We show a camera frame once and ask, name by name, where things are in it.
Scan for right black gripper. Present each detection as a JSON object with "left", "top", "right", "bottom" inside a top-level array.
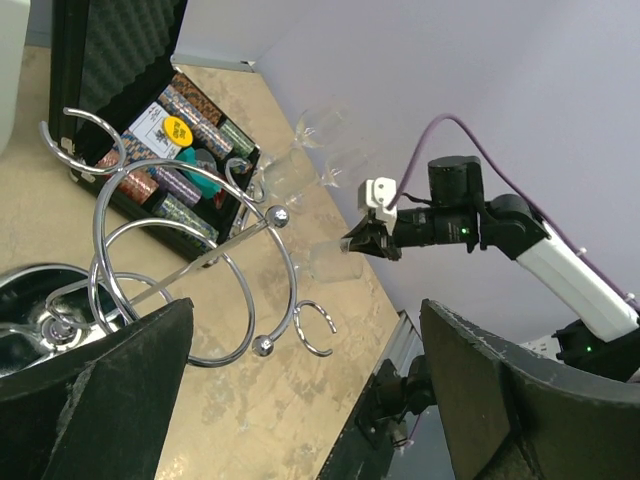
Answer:
[{"left": 342, "top": 207, "right": 480, "bottom": 261}]

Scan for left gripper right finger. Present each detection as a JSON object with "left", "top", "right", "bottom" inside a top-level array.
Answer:
[{"left": 420, "top": 300, "right": 639, "bottom": 479}]

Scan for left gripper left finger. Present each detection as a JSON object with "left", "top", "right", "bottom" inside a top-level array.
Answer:
[{"left": 1, "top": 298, "right": 194, "bottom": 479}]

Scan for clear wine glass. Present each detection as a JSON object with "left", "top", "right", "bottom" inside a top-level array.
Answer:
[
  {"left": 320, "top": 148, "right": 372, "bottom": 188},
  {"left": 292, "top": 102, "right": 349, "bottom": 149},
  {"left": 290, "top": 239, "right": 364, "bottom": 283},
  {"left": 259, "top": 147, "right": 318, "bottom": 214}
]

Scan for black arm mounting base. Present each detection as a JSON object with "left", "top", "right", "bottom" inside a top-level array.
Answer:
[{"left": 317, "top": 355, "right": 436, "bottom": 480}]

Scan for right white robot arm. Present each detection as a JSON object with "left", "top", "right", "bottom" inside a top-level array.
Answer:
[{"left": 340, "top": 156, "right": 639, "bottom": 381}]

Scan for chrome wine glass rack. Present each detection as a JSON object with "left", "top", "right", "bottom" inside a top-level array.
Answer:
[{"left": 1, "top": 102, "right": 341, "bottom": 377}]

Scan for teal chip stack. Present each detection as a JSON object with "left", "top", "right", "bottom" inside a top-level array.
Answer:
[{"left": 175, "top": 147, "right": 227, "bottom": 200}]

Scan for poker chip stacks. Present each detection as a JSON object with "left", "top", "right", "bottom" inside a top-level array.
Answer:
[{"left": 110, "top": 73, "right": 261, "bottom": 243}]

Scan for yellow dealer button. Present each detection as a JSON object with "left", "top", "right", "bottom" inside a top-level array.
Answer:
[{"left": 163, "top": 116, "right": 194, "bottom": 148}]

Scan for white playing card deck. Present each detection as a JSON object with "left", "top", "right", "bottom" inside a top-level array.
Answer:
[{"left": 129, "top": 102, "right": 181, "bottom": 159}]

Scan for black poker chip case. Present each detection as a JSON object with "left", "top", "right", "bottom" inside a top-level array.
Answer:
[{"left": 48, "top": 0, "right": 262, "bottom": 264}]

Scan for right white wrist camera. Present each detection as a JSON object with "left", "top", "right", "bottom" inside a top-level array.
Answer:
[{"left": 357, "top": 177, "right": 397, "bottom": 223}]

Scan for aluminium rail frame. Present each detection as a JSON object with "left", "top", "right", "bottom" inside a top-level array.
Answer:
[{"left": 373, "top": 310, "right": 424, "bottom": 376}]

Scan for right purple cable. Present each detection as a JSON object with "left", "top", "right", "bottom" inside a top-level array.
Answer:
[{"left": 387, "top": 113, "right": 640, "bottom": 311}]

